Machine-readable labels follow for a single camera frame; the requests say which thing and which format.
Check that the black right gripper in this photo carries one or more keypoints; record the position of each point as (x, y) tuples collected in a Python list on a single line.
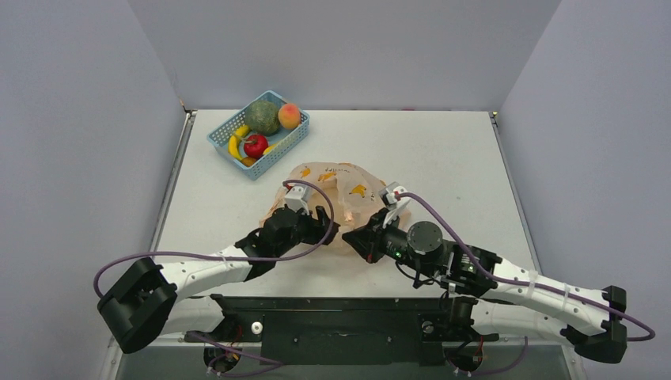
[(372, 237)]

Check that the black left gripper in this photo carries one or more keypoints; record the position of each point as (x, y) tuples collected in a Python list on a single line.
[(317, 228)]

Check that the orange translucent plastic bag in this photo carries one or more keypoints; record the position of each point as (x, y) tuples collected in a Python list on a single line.
[(352, 190)]

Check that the fake peach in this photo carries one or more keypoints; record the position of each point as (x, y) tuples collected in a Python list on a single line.
[(289, 116)]

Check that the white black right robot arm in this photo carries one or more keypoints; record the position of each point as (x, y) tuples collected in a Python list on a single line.
[(494, 296)]

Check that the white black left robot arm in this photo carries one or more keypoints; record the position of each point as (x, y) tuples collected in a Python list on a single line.
[(150, 299)]

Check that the brown fake kiwi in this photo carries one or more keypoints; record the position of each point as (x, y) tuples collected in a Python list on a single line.
[(248, 161)]

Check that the red fake tomato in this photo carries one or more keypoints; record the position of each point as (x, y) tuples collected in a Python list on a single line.
[(255, 145)]

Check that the yellow fake banana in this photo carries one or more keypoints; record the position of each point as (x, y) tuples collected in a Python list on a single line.
[(235, 140)]

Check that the thin yellow chili pepper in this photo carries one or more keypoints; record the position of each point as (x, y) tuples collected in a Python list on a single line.
[(269, 149)]

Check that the green netted melon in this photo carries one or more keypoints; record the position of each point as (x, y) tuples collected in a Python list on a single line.
[(262, 117)]

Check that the light blue perforated basket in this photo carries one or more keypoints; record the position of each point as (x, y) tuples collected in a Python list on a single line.
[(286, 139)]

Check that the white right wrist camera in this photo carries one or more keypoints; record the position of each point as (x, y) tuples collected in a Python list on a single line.
[(394, 204)]

